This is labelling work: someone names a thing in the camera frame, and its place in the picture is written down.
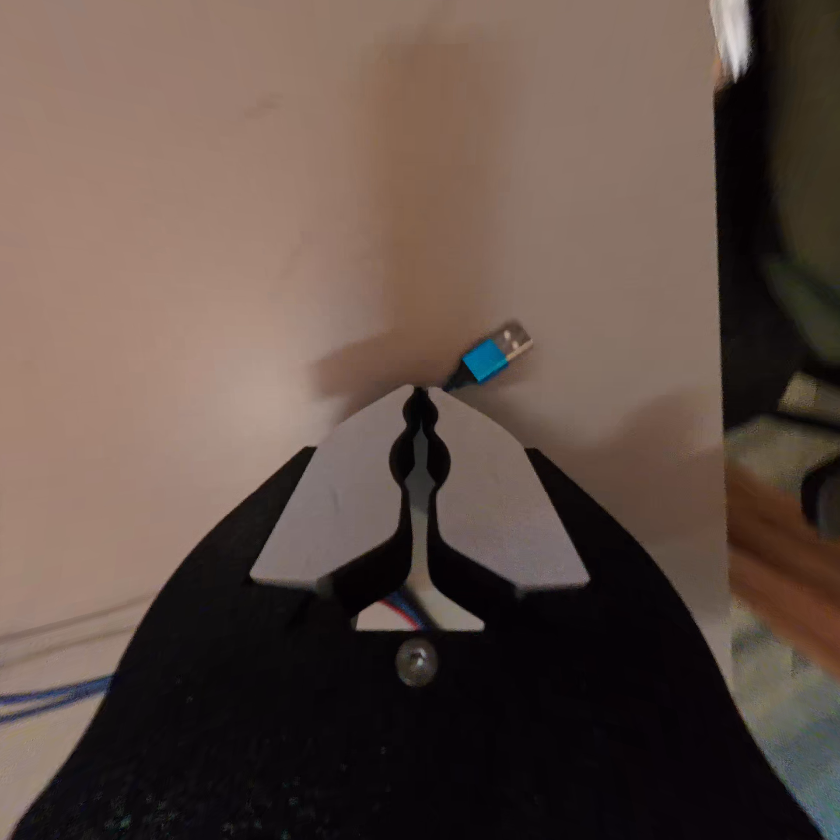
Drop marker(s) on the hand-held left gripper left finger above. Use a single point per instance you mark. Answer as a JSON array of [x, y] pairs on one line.
[[328, 499]]

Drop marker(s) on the light grey desk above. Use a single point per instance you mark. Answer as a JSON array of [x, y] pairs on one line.
[[197, 229]]

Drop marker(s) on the dark office chair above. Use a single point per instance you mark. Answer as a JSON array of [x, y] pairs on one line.
[[761, 262]]

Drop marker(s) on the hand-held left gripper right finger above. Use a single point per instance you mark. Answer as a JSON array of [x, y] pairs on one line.
[[505, 505]]

